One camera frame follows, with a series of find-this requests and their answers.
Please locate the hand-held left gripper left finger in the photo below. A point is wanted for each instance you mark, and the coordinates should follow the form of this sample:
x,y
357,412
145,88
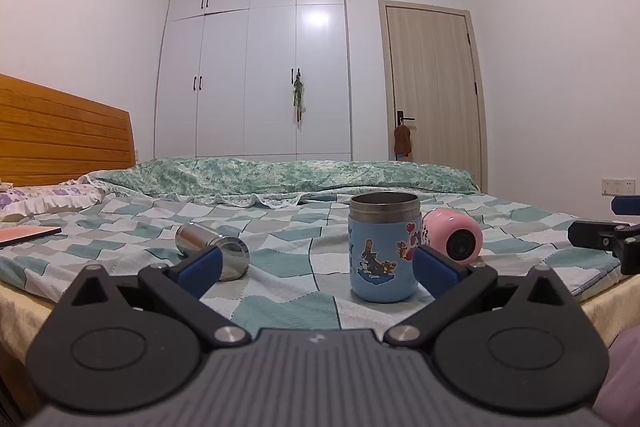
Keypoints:
x,y
202,271

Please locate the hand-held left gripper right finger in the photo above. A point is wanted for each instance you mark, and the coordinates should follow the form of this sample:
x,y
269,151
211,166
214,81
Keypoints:
x,y
436,271

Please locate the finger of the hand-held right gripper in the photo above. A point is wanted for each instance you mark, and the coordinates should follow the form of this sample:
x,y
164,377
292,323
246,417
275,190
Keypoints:
x,y
592,235
627,204

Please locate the silver steel cup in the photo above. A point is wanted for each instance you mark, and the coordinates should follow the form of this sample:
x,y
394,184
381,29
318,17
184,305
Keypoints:
x,y
197,241

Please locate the pink cup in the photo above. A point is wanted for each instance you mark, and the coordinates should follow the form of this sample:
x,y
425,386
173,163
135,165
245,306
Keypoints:
x,y
452,234

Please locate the blue cartoon sticker cup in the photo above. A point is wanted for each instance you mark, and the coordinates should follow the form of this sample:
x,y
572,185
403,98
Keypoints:
x,y
382,252

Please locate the checked bed sheet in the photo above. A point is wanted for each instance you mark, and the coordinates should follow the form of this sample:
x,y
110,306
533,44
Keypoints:
x,y
290,257

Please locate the green floral quilt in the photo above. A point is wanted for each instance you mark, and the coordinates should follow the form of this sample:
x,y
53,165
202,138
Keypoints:
x,y
250,177

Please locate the brown hanging bag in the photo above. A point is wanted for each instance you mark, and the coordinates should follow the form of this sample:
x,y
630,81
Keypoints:
x,y
402,141

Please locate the person's pink clothing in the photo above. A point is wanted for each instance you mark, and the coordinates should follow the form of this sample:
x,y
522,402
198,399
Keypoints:
x,y
625,382

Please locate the purple floral pillow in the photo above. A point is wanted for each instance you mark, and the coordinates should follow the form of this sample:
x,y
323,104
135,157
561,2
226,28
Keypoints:
x,y
40,199

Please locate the pink flat book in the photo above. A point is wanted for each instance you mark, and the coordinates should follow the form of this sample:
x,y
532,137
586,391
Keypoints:
x,y
25,235

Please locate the yellow bed skirt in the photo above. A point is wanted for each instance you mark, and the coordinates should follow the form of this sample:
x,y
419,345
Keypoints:
x,y
20,322

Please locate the white wardrobe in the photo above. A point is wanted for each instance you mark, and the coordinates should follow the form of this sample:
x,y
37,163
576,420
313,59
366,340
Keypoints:
x,y
250,82

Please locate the wooden headboard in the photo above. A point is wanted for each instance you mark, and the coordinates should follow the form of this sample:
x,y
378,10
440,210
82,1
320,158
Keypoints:
x,y
60,137

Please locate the green hanging ornament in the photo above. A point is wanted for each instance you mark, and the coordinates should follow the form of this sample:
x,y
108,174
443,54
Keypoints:
x,y
298,99

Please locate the light wooden door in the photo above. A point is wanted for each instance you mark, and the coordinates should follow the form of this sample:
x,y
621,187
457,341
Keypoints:
x,y
432,72

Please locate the white wall socket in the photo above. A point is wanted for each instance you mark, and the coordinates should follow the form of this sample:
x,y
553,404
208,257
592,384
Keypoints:
x,y
617,186

